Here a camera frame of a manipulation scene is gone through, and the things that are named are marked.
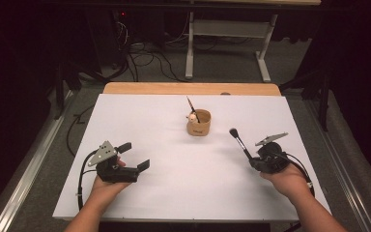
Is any thin black-handled brush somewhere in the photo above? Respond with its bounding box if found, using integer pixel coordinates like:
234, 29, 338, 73
185, 96, 201, 124

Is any black metal stand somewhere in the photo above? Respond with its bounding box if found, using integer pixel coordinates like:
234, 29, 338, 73
53, 61, 82, 121
279, 69, 332, 132

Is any black floor cable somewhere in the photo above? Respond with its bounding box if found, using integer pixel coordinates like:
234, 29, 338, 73
66, 104, 95, 159

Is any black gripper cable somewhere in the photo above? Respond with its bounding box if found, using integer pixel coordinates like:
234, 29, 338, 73
76, 149, 100, 211
278, 151, 316, 198

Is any person's left hand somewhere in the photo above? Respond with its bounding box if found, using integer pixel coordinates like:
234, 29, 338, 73
88, 175, 132, 211

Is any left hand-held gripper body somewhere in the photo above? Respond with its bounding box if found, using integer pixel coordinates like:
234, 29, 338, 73
87, 140, 141, 184

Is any aluminium floor rail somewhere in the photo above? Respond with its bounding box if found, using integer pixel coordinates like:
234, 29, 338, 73
0, 90, 75, 232
304, 99, 371, 232

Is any person's right hand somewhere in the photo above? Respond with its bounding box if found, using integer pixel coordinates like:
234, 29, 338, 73
259, 163, 311, 198

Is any white table sheet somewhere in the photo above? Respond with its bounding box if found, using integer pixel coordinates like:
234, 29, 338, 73
51, 93, 332, 223

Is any tan cup with bear figure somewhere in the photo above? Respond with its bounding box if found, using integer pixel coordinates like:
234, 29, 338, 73
185, 108, 213, 137

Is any dark equipment box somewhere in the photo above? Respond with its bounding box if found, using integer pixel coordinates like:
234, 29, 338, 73
85, 8, 129, 72

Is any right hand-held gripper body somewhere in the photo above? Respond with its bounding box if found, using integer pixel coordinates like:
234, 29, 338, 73
255, 131, 293, 175

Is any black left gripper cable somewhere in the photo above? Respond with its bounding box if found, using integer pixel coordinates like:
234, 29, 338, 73
76, 149, 100, 211

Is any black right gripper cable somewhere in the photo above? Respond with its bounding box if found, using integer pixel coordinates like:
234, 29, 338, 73
278, 151, 316, 198

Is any white metal desk frame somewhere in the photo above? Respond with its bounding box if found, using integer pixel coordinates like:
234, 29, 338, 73
185, 11, 280, 83

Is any black makeup brush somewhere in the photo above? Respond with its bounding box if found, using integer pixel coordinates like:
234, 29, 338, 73
228, 128, 255, 161

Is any tangle of floor cables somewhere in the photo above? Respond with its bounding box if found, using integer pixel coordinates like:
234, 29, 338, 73
110, 13, 191, 83

